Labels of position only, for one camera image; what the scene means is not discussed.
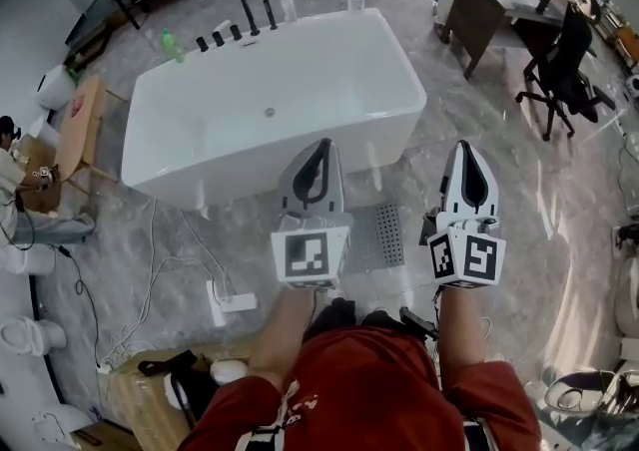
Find black office chair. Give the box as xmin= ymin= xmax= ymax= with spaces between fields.
xmin=515 ymin=0 xmax=615 ymax=141

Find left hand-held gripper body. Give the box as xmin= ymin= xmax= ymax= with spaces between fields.
xmin=271 ymin=213 xmax=353 ymax=289

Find green plastic bottle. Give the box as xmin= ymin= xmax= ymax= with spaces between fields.
xmin=160 ymin=28 xmax=186 ymax=64

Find dark brown wooden desk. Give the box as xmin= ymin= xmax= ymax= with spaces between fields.
xmin=438 ymin=0 xmax=570 ymax=81

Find white power strip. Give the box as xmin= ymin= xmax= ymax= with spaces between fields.
xmin=207 ymin=278 xmax=260 ymax=328

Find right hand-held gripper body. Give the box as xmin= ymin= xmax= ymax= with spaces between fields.
xmin=424 ymin=212 xmax=506 ymax=290

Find black strap bag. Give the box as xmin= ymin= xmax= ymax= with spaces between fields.
xmin=137 ymin=349 xmax=211 ymax=433

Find tall black faucet spout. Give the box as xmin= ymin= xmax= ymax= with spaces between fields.
xmin=241 ymin=0 xmax=261 ymax=36

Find grey perforated bath mat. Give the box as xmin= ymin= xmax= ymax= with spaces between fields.
xmin=343 ymin=203 xmax=404 ymax=273

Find large cardboard box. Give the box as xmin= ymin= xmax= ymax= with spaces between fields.
xmin=107 ymin=343 xmax=251 ymax=451

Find cardboard box with dark label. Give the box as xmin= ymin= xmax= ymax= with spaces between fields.
xmin=69 ymin=431 xmax=146 ymax=451

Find person's left forearm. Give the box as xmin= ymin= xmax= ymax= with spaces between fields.
xmin=247 ymin=283 xmax=325 ymax=385

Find white cable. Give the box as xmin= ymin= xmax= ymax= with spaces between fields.
xmin=99 ymin=199 xmax=226 ymax=370

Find white bathtub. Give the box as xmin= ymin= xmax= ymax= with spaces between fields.
xmin=121 ymin=8 xmax=428 ymax=214

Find small oval wooden table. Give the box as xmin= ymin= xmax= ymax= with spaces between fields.
xmin=52 ymin=74 xmax=121 ymax=196

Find person's black trousers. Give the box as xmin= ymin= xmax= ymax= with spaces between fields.
xmin=304 ymin=296 xmax=405 ymax=340

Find black waist device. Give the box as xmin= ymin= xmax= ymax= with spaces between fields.
xmin=398 ymin=306 xmax=440 ymax=340

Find person's right forearm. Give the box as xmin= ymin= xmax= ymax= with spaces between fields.
xmin=433 ymin=286 xmax=488 ymax=395

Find person's red shirt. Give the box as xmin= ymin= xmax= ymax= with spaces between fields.
xmin=179 ymin=326 xmax=543 ymax=451

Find white round headset part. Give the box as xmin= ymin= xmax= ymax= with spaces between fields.
xmin=209 ymin=358 xmax=250 ymax=387

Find black cable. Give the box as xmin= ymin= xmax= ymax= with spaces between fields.
xmin=57 ymin=243 xmax=101 ymax=365

